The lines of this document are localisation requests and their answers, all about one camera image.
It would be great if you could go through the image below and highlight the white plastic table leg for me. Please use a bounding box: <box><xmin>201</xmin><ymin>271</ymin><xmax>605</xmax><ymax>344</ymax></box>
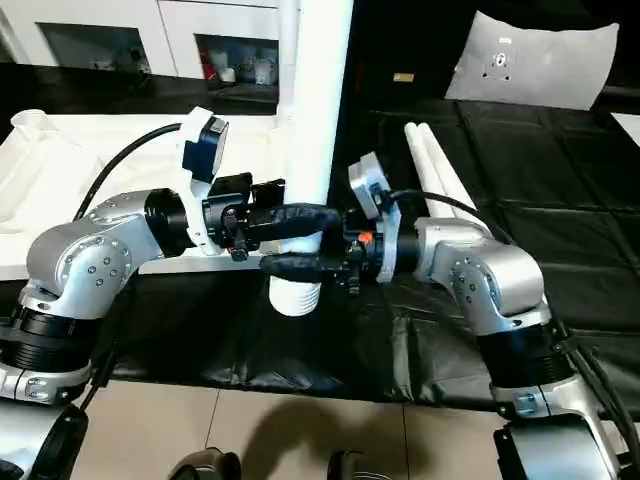
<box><xmin>276</xmin><ymin>0</ymin><xmax>302</xmax><ymax>132</ymax></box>
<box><xmin>402</xmin><ymin>122</ymin><xmax>464</xmax><ymax>221</ymax></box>
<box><xmin>414</xmin><ymin>122</ymin><xmax>477</xmax><ymax>214</ymax></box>
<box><xmin>268</xmin><ymin>0</ymin><xmax>355</xmax><ymax>318</ymax></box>

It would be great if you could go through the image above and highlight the white glass-door cabinet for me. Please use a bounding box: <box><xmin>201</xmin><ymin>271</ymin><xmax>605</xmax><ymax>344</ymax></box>
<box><xmin>0</xmin><ymin>0</ymin><xmax>282</xmax><ymax>84</ymax></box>

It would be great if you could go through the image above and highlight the black cabinet with gold label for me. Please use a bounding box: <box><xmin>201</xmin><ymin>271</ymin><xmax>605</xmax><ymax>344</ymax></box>
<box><xmin>344</xmin><ymin>0</ymin><xmax>479</xmax><ymax>104</ymax></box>

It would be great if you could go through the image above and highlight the black work mat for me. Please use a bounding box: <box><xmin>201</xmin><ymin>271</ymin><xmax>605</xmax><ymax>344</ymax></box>
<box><xmin>0</xmin><ymin>62</ymin><xmax>640</xmax><ymax>404</ymax></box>

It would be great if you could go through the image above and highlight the light grey printed pillow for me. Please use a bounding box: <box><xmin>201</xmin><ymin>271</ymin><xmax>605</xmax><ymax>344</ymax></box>
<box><xmin>443</xmin><ymin>9</ymin><xmax>621</xmax><ymax>113</ymax></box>

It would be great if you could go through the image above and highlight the white flat panel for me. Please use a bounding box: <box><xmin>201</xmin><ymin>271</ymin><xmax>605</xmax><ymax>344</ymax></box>
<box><xmin>610</xmin><ymin>112</ymin><xmax>640</xmax><ymax>147</ymax></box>

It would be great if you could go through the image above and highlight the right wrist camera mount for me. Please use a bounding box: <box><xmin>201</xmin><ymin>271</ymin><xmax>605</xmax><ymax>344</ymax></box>
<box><xmin>346</xmin><ymin>151</ymin><xmax>405</xmax><ymax>287</ymax></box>

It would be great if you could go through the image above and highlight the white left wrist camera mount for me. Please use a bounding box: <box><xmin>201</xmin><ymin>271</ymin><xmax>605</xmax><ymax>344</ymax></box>
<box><xmin>176</xmin><ymin>106</ymin><xmax>232</xmax><ymax>257</ymax></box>

